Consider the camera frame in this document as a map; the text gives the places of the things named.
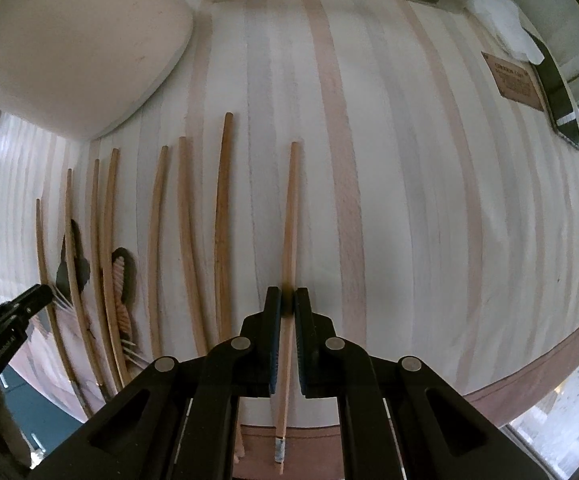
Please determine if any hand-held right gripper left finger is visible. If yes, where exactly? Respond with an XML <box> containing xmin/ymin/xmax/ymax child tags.
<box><xmin>26</xmin><ymin>286</ymin><xmax>283</xmax><ymax>480</ymax></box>

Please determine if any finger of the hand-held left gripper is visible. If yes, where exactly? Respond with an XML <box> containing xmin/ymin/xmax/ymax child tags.
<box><xmin>0</xmin><ymin>284</ymin><xmax>54</xmax><ymax>322</ymax></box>

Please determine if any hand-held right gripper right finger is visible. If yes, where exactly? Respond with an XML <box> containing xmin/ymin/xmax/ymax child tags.
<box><xmin>293</xmin><ymin>286</ymin><xmax>553</xmax><ymax>480</ymax></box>

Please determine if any wooden chopstick with grey tip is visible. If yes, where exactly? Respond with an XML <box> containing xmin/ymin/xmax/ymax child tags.
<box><xmin>272</xmin><ymin>141</ymin><xmax>301</xmax><ymax>476</ymax></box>

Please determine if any group of wooden chopsticks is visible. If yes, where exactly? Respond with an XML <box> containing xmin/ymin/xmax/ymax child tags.
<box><xmin>36</xmin><ymin>112</ymin><xmax>245</xmax><ymax>461</ymax></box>

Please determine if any pale pink utensil holder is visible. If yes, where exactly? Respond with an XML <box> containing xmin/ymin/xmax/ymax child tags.
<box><xmin>0</xmin><ymin>0</ymin><xmax>194</xmax><ymax>142</ymax></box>

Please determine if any person's left forearm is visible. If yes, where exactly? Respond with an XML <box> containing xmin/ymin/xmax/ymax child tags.
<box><xmin>0</xmin><ymin>400</ymin><xmax>37</xmax><ymax>468</ymax></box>

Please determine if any striped mat with cat print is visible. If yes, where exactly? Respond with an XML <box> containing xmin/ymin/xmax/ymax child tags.
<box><xmin>0</xmin><ymin>0</ymin><xmax>579</xmax><ymax>480</ymax></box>

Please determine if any small brown square card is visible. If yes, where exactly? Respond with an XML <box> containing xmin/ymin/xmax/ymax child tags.
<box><xmin>482</xmin><ymin>51</ymin><xmax>545</xmax><ymax>112</ymax></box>

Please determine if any white crumpled tissue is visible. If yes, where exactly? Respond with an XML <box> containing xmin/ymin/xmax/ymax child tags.
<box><xmin>464</xmin><ymin>0</ymin><xmax>545</xmax><ymax>66</ymax></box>

